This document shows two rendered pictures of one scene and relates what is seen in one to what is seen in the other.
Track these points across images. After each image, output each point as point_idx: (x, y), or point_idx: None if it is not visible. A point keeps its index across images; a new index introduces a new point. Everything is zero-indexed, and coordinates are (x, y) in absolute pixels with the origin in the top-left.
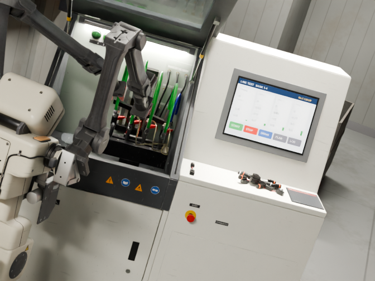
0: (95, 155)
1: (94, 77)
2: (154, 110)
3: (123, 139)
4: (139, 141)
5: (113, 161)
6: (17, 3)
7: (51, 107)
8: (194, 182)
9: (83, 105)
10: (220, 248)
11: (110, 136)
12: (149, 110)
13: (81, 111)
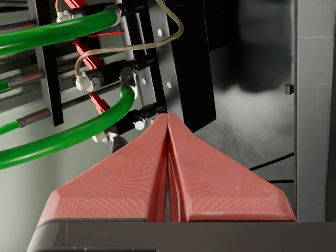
0: (296, 147)
1: (33, 182)
2: (11, 14)
3: (151, 66)
4: (136, 18)
5: (314, 88)
6: None
7: None
8: None
9: (96, 157)
10: None
11: (167, 104)
12: (144, 226)
13: (107, 152)
